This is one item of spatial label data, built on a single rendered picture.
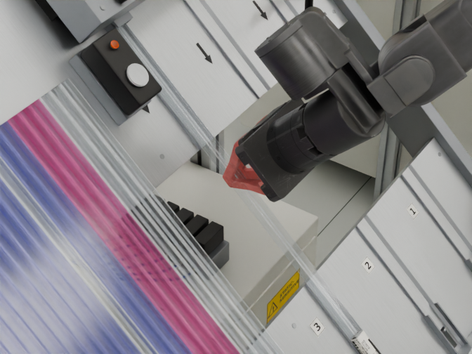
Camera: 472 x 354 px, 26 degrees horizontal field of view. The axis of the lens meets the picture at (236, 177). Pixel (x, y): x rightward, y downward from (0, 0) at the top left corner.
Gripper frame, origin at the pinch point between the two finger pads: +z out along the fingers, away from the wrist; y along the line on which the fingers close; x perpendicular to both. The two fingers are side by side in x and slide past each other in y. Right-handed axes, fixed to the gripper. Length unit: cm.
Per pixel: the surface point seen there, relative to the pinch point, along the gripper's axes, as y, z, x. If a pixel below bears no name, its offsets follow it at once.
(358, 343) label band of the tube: 0.6, -0.4, 22.2
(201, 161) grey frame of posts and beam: -32, 43, 2
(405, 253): -13.8, 0.4, 20.3
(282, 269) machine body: -22.0, 30.2, 19.5
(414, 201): -20.2, 0.5, 17.0
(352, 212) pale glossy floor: -100, 92, 41
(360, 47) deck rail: -30.1, 1.8, -0.9
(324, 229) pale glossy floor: -91, 93, 39
